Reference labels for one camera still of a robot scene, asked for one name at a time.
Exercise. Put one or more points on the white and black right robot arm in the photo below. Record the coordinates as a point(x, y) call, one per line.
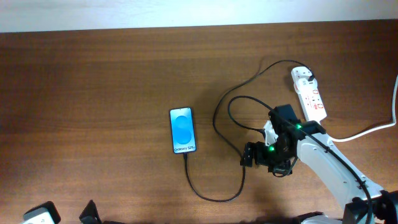
point(288, 140)

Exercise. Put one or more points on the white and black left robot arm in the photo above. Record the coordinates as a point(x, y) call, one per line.
point(47, 213)

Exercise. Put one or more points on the white power strip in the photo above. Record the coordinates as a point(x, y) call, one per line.
point(312, 105)

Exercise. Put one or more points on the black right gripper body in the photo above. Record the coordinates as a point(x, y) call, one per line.
point(272, 155)

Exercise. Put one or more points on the blue screen Galaxy smartphone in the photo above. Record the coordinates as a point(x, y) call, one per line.
point(183, 130)

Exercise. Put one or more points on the white charger plug adapter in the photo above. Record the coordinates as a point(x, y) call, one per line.
point(304, 86)

